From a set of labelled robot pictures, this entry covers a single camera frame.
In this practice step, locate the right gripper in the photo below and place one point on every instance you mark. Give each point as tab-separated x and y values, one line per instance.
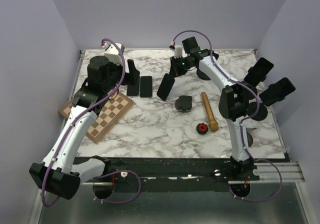
174	70

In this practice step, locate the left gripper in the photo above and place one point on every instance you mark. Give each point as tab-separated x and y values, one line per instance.
132	77

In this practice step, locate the black phone teal edge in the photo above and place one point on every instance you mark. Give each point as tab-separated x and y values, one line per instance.
146	87

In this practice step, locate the dark phone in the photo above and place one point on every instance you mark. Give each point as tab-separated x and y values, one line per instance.
165	87

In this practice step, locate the black round-base clamp stand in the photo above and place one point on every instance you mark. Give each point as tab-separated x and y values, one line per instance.
202	75

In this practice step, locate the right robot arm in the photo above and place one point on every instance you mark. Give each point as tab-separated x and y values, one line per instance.
234	94

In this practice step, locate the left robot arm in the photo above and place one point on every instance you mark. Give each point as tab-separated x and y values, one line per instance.
57	174

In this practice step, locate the dark round stand centre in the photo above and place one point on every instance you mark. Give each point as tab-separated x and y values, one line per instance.
184	103

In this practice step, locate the black round-base stand right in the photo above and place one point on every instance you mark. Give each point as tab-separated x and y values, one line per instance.
254	77

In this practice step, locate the black phone silver edge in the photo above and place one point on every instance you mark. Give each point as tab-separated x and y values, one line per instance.
264	63

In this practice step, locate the black stand far right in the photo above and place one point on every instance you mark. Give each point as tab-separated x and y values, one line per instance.
262	112

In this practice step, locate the wooden disc phone stand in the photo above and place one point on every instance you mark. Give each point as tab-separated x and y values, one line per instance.
249	136

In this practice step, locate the wooden chessboard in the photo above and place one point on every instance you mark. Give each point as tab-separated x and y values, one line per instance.
109	116

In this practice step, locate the black red round cap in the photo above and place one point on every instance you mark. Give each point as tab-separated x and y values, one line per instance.
202	128

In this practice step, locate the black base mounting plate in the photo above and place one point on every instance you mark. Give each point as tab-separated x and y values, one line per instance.
155	175

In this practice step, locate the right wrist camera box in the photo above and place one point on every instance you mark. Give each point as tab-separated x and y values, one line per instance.
177	49

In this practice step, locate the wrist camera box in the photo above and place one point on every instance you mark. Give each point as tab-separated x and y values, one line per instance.
177	49
112	54

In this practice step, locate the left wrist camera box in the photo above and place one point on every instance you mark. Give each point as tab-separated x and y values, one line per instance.
112	54

